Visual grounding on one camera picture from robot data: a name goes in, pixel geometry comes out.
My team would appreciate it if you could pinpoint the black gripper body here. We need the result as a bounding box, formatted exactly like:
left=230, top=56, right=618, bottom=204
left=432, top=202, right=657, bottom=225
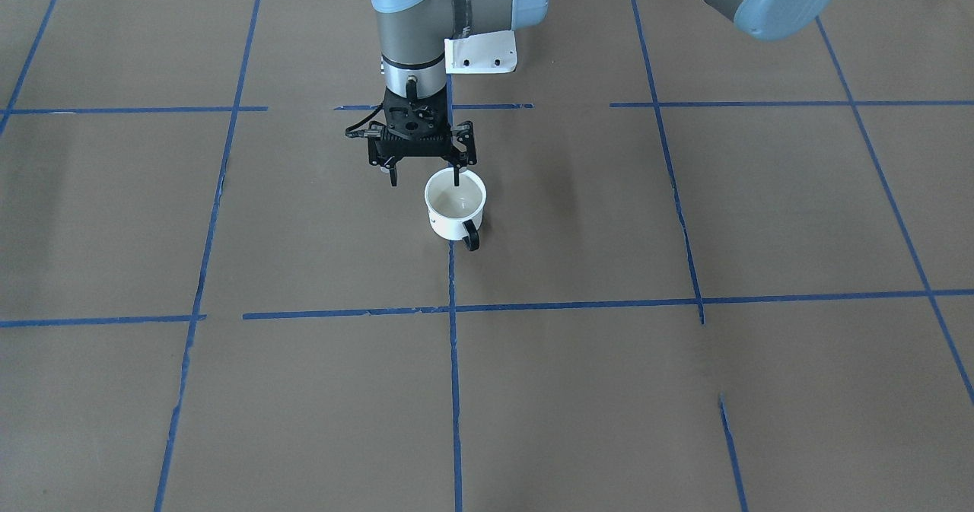
left=368, top=87, right=477, bottom=169

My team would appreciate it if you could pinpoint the white smiley mug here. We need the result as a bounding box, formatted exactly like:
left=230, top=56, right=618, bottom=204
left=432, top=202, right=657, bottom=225
left=424, top=168, right=487, bottom=252

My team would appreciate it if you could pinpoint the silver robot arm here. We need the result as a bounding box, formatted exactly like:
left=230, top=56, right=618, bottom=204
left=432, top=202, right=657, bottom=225
left=345, top=0, right=831, bottom=186

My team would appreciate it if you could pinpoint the brown paper table cover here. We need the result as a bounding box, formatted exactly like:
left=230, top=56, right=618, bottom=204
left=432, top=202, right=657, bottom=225
left=2, top=0, right=972, bottom=511

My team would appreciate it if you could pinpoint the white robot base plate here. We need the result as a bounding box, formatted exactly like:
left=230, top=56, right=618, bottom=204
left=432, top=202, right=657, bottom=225
left=444, top=30, right=518, bottom=75

